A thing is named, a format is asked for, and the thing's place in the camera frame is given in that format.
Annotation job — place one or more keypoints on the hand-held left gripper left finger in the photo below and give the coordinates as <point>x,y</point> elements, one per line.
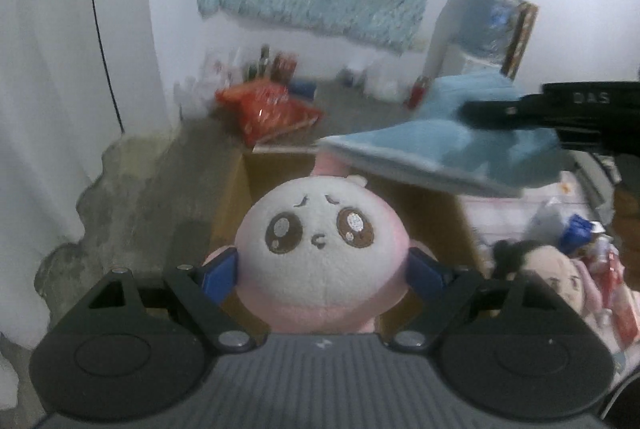
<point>220,274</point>

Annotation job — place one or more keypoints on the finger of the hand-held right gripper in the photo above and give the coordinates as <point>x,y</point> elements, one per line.
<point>500,111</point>

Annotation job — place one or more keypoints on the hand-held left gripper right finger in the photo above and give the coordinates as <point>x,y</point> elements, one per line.
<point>422,276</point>

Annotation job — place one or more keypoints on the light blue towel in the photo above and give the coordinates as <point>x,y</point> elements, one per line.
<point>425,144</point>

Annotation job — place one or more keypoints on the pink white plush toy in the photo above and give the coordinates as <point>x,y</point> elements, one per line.
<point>310,269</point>

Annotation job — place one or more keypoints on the cardboard box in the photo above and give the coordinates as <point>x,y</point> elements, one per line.
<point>280,174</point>

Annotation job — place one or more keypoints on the black-haired plush doll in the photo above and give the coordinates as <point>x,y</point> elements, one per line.
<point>555,274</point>

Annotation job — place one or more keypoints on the patterned folded board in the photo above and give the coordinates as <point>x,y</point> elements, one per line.
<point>522,39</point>

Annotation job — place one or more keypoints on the red thermos bottle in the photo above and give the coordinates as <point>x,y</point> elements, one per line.
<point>417,94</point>

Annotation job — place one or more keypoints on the white water dispenser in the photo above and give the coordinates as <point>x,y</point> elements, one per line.
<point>445,44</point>

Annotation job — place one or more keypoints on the clear plastic bag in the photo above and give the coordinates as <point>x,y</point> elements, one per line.
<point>385,81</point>

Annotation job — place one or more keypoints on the red snack bag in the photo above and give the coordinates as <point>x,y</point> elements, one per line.
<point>265,109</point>

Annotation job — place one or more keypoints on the white plastic bag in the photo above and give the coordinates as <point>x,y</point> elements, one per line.
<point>200,84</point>

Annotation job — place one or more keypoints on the blue bowl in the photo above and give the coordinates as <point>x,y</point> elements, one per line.
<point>302,88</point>

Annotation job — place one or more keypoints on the white curtain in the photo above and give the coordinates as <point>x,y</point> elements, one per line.
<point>50,109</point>

